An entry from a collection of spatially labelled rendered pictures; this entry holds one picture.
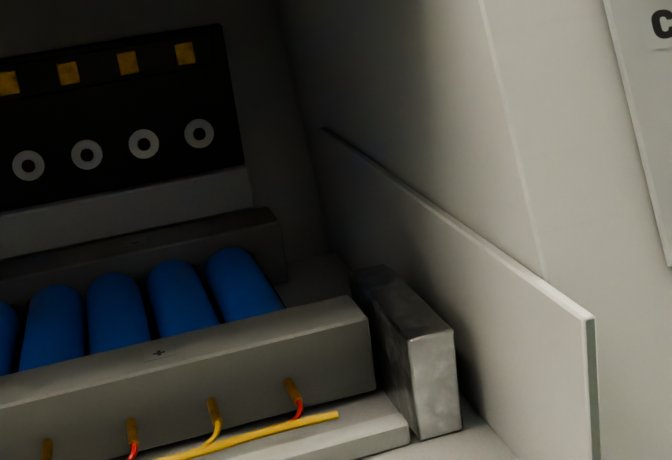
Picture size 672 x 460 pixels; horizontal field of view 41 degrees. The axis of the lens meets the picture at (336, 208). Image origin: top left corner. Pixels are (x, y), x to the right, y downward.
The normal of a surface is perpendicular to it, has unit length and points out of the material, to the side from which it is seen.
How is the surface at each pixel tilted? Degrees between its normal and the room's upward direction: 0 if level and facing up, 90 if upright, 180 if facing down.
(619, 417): 90
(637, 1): 90
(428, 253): 90
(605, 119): 90
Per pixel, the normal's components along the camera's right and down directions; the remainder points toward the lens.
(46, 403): 0.27, 0.26
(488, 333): -0.95, 0.20
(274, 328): -0.13, -0.94
